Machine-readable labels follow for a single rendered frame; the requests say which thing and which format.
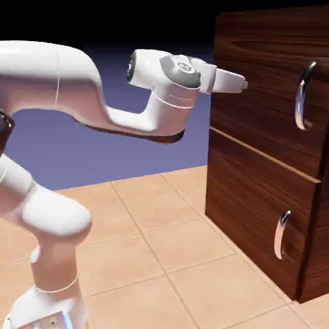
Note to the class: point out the dark wood cabinet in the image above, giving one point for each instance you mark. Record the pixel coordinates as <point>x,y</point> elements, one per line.
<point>267,38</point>

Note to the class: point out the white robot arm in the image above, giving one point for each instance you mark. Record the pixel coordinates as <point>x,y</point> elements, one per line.
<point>77,92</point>

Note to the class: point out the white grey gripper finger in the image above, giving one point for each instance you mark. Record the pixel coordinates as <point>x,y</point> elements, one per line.
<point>245,84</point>

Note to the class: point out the dark wood cabinet door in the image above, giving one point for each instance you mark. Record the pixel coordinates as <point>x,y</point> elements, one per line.
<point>246,205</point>
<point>257,102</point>

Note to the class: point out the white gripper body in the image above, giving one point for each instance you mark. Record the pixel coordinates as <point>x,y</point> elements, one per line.
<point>227,79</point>

